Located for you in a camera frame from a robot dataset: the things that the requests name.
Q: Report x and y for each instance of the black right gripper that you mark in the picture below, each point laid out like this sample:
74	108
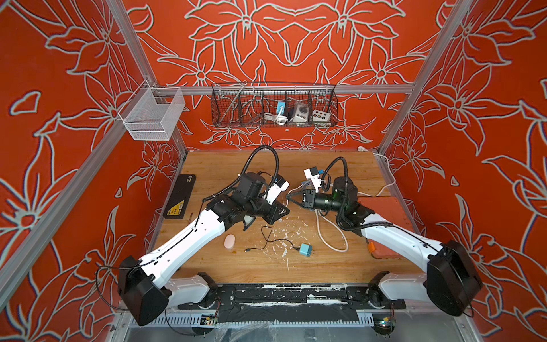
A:
308	197

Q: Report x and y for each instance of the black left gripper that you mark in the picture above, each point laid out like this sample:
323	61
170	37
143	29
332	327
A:
274	215

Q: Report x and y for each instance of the mint green earbuds case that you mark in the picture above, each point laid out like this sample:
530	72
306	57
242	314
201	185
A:
248	221

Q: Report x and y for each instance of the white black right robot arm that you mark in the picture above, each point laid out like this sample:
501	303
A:
448	278

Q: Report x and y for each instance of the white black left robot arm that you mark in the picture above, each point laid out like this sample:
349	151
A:
145	284

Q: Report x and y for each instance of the pink earbuds case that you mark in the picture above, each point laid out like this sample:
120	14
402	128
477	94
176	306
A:
229	242

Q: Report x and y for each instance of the black flat tool case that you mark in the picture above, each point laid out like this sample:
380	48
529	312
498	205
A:
179	198

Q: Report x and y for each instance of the white round socket adapter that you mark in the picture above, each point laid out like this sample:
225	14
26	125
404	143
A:
300	113

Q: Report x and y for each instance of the white cube socket adapter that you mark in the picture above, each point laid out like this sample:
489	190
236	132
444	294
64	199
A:
321	118

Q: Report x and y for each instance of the blue white charger in basket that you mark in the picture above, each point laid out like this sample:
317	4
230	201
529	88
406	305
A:
280	109

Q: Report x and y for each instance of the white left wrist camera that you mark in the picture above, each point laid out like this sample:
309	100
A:
280	184

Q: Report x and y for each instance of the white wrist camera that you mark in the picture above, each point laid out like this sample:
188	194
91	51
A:
280	184
314	176

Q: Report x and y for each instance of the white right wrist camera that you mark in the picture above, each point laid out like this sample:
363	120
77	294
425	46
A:
314	176

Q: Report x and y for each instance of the teal wall charger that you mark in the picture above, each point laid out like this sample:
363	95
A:
305	250

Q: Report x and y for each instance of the black wire wall basket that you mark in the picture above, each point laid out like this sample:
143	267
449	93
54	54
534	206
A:
249	104

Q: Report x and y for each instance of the white mesh wall basket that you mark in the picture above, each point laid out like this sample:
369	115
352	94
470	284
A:
147	119

